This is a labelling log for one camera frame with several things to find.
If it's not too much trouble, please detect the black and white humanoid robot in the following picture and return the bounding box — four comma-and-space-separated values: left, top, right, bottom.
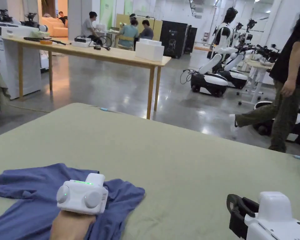
220, 18, 255, 90
191, 7, 240, 98

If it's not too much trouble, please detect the white desk with robot arms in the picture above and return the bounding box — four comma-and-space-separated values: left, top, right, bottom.
236, 43, 282, 107

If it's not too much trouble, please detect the dark blue shirt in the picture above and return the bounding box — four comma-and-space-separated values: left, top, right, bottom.
0, 163, 145, 240

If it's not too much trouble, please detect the person's left hand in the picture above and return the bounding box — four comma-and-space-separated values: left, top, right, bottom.
50, 211, 97, 240

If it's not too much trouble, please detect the white washing machine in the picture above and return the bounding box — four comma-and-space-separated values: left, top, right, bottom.
0, 21, 42, 100

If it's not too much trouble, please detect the black cabinet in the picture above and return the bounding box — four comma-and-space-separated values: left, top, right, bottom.
162, 20, 198, 59

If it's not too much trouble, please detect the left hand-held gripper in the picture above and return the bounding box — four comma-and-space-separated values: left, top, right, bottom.
56, 173, 108, 215

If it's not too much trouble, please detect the cream sofa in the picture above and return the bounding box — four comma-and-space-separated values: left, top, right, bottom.
42, 15, 69, 38

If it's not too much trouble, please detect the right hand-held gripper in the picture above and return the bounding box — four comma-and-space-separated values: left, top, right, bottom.
227, 192, 300, 240

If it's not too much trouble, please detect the group of people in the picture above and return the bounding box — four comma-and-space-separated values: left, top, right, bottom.
80, 11, 155, 50

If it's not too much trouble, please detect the long wooden table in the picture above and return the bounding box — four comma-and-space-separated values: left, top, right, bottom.
1, 35, 172, 120

